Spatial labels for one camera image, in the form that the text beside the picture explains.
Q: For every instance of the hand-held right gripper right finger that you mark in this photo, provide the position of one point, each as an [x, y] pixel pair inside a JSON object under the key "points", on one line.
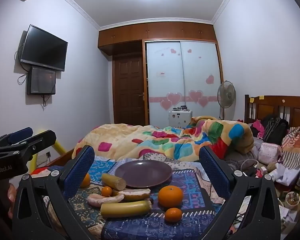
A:
{"points": [[212, 170]]}

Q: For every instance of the large orange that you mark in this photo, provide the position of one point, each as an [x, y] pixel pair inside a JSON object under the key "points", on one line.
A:
{"points": [[170, 196], [85, 180]]}

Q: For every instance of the blue patterned bedsheet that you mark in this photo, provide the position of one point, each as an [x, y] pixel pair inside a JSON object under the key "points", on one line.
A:
{"points": [[190, 187]]}

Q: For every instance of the brown wooden door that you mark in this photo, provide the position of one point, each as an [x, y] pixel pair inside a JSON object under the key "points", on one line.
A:
{"points": [[127, 90]]}

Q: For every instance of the small orange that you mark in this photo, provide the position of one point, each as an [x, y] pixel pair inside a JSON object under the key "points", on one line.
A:
{"points": [[106, 191], [173, 215]]}

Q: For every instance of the pink clothing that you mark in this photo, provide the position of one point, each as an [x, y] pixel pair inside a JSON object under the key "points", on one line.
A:
{"points": [[256, 127]]}

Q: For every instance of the grey patterned cloth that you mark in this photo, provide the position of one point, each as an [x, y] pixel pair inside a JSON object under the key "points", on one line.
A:
{"points": [[240, 157]]}

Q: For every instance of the small black wall monitor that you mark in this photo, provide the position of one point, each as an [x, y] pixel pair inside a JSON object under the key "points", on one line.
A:
{"points": [[41, 80]]}

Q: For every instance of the pink quilted bag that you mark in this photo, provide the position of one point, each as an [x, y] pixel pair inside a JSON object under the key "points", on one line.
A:
{"points": [[270, 151]]}

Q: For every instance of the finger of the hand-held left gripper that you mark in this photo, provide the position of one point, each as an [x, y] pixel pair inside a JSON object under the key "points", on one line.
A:
{"points": [[40, 140], [22, 131]]}

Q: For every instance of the small white bowl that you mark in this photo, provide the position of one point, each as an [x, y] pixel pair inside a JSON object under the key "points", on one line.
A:
{"points": [[292, 198]]}

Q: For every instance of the long yellow corn cob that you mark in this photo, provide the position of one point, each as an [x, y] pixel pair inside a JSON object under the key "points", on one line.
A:
{"points": [[125, 208]]}

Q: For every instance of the black wall television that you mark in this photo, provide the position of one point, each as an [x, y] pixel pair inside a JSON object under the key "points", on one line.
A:
{"points": [[43, 47]]}

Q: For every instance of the colourful patchwork blanket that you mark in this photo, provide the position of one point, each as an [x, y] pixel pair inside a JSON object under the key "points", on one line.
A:
{"points": [[165, 140]]}

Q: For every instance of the black backpack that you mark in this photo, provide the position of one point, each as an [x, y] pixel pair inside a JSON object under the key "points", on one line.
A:
{"points": [[275, 130]]}

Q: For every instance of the striped fabric bag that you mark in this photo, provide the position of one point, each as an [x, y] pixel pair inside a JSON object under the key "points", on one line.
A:
{"points": [[292, 155]]}

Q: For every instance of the person's left hand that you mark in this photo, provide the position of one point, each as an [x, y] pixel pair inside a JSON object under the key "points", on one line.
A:
{"points": [[12, 195]]}

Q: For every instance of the standing electric fan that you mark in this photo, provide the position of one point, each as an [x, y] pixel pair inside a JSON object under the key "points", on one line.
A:
{"points": [[226, 92]]}

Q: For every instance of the yellow foam tube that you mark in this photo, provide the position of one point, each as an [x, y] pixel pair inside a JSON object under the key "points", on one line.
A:
{"points": [[58, 147]]}

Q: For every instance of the purple round plate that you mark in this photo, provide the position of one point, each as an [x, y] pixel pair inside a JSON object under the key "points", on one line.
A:
{"points": [[142, 172]]}

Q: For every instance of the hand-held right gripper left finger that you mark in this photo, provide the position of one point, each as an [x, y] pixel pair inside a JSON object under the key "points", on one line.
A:
{"points": [[81, 170]]}

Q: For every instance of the wooden bed headboard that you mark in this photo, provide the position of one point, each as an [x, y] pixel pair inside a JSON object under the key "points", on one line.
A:
{"points": [[265, 107]]}

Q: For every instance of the wooden wardrobe with glass doors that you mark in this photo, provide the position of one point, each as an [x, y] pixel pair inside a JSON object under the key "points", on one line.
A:
{"points": [[165, 80]]}

